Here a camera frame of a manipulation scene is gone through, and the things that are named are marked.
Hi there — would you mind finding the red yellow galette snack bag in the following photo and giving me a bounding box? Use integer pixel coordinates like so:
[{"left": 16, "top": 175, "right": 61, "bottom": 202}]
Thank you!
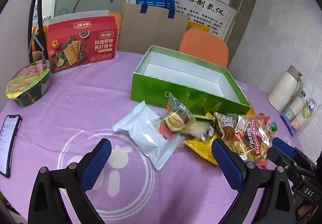
[{"left": 235, "top": 113, "right": 272, "bottom": 169}]

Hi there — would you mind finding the small green candy packet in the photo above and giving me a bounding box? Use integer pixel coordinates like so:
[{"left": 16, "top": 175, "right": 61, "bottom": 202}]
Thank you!
[{"left": 269, "top": 122, "right": 278, "bottom": 133}]

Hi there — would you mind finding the white thermos jug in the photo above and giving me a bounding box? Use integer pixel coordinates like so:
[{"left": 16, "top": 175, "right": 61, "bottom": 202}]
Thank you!
[{"left": 267, "top": 66, "right": 303, "bottom": 112}]

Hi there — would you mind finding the brown bun snack packet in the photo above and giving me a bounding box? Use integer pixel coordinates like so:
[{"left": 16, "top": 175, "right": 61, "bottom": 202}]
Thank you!
[{"left": 216, "top": 112, "right": 238, "bottom": 142}]

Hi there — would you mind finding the black smartphone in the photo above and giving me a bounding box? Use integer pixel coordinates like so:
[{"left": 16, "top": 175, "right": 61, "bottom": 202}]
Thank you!
[{"left": 0, "top": 115, "right": 22, "bottom": 178}]

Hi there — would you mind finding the purple tablecloth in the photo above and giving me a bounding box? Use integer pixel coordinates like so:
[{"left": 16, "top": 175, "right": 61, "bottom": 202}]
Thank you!
[{"left": 1, "top": 52, "right": 300, "bottom": 223}]

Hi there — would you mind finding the green open gift box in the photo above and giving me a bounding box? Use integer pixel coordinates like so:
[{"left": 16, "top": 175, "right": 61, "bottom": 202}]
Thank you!
[{"left": 130, "top": 45, "right": 252, "bottom": 115}]

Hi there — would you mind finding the clear wrapped pastry snack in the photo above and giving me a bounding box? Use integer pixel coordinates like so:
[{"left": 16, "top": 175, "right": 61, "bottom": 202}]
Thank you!
[{"left": 155, "top": 93, "right": 215, "bottom": 141}]

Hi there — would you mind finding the white foil snack packet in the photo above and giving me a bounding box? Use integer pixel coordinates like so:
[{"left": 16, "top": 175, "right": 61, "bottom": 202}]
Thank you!
[{"left": 112, "top": 101, "right": 183, "bottom": 171}]

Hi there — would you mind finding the instant noodle bowl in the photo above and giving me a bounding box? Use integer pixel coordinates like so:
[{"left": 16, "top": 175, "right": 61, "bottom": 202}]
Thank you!
[{"left": 5, "top": 60, "right": 51, "bottom": 107}]

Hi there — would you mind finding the orange chair right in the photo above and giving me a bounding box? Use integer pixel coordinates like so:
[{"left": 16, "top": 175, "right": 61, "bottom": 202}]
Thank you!
[{"left": 179, "top": 29, "right": 229, "bottom": 68}]

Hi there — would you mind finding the orange chair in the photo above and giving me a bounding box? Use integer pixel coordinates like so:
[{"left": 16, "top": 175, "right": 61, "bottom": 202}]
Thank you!
[
  {"left": 179, "top": 29, "right": 229, "bottom": 68},
  {"left": 109, "top": 11, "right": 123, "bottom": 36}
]

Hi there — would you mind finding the red cracker box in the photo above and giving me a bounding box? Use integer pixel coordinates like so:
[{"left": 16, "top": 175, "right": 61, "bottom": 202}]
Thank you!
[{"left": 46, "top": 16, "right": 118, "bottom": 73}]

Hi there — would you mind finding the brown cardboard sheet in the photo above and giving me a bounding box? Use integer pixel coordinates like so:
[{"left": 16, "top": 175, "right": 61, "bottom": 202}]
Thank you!
[{"left": 118, "top": 3, "right": 188, "bottom": 54}]

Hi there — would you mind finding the orange chair left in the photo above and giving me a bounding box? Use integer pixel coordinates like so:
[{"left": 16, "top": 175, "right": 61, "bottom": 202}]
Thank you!
[{"left": 109, "top": 11, "right": 123, "bottom": 36}]

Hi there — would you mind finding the black tripod stand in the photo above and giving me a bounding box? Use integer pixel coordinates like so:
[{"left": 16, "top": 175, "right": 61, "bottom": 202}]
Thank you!
[{"left": 27, "top": 0, "right": 48, "bottom": 63}]

